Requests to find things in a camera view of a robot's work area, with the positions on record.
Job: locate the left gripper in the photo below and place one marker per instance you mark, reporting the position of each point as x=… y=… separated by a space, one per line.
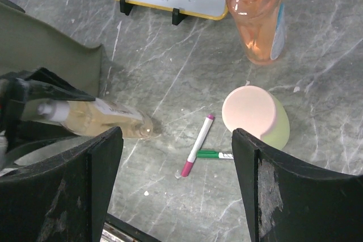
x=16 y=90

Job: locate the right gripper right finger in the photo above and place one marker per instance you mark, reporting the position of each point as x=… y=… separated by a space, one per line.
x=287 y=199

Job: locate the green bottle beige pump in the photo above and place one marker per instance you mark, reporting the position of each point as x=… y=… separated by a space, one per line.
x=258 y=112

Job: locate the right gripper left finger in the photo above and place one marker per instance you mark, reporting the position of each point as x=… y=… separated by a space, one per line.
x=64 y=197

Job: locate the amber pump soap bottle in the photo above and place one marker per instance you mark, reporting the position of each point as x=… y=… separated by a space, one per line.
x=91 y=118

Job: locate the green whiteboard marker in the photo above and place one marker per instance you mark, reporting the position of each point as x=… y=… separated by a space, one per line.
x=211 y=154

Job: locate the pink whiteboard marker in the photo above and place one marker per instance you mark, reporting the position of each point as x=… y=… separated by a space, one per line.
x=197 y=145

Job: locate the green canvas bag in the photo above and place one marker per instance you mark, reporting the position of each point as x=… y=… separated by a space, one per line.
x=28 y=43

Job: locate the orange bottle pink cap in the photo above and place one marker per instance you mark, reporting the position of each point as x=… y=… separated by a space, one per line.
x=261 y=25

